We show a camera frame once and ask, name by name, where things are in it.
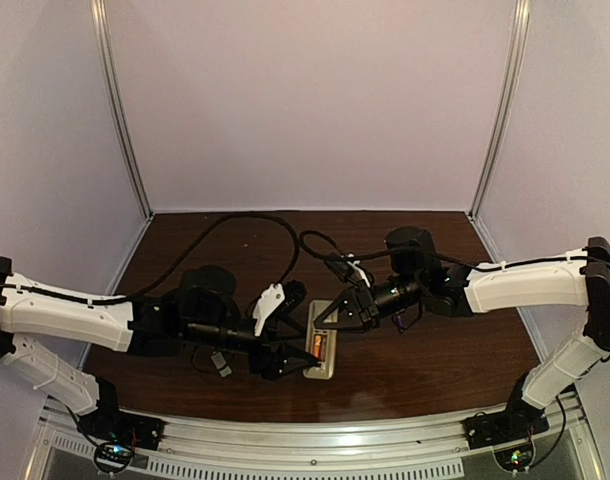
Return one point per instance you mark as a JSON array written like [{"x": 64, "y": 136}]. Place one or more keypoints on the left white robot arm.
[{"x": 29, "y": 308}]

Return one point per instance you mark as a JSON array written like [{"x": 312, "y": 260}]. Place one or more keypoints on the aluminium frame post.
[
  {"x": 117, "y": 111},
  {"x": 514, "y": 62}
]

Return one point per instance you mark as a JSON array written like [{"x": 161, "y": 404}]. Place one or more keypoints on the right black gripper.
[{"x": 361, "y": 304}]

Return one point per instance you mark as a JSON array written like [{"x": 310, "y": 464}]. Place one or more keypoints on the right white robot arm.
[{"x": 448, "y": 287}]

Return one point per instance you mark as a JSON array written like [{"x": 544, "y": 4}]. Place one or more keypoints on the right aluminium frame post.
[{"x": 514, "y": 62}]

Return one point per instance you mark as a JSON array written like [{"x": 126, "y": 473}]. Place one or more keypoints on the grey battery cover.
[{"x": 221, "y": 365}]

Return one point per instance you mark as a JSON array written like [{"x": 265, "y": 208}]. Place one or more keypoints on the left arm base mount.
[{"x": 116, "y": 438}]

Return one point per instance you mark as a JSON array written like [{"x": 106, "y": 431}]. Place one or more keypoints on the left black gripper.
[{"x": 267, "y": 350}]

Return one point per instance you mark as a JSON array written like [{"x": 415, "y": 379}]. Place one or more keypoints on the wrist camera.
[
  {"x": 278, "y": 300},
  {"x": 348, "y": 269}
]

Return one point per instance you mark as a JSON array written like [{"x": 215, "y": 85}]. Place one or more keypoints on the orange AAA battery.
[{"x": 318, "y": 347}]

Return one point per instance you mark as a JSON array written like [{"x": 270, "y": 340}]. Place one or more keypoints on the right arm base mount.
[{"x": 509, "y": 435}]

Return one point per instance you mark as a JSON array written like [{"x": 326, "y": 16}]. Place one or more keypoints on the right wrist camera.
[{"x": 348, "y": 269}]

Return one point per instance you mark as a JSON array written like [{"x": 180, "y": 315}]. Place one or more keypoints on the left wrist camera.
[{"x": 278, "y": 300}]

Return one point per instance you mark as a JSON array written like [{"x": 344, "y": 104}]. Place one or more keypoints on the left aluminium frame post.
[{"x": 117, "y": 111}]

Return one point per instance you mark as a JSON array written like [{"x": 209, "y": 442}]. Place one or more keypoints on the white remote control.
[{"x": 325, "y": 369}]

